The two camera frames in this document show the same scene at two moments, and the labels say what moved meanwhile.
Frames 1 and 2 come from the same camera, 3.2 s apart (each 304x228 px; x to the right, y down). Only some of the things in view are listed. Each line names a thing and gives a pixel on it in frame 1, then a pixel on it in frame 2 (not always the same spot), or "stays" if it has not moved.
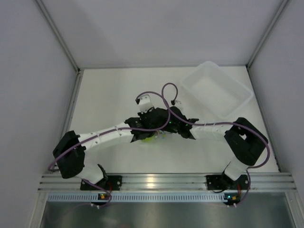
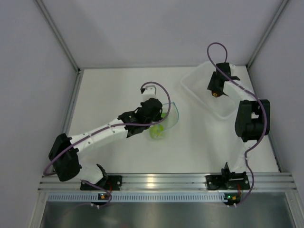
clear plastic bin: (217, 90) stays
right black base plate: (223, 182) stays
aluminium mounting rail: (57, 182) stays
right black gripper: (167, 129) to (212, 86)
